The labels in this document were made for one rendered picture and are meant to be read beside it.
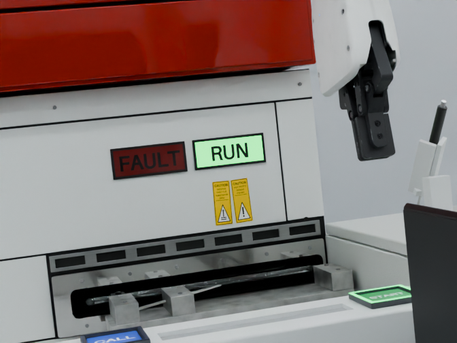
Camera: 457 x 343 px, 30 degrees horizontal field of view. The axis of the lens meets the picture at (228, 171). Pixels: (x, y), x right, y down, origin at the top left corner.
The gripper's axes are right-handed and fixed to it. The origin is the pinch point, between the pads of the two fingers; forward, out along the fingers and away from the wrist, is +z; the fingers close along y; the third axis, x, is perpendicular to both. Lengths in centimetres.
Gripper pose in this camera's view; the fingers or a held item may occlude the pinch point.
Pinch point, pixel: (373, 137)
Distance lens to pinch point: 81.2
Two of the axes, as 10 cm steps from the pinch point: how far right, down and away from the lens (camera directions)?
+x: 9.6, -1.1, 2.4
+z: 1.5, 9.8, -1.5
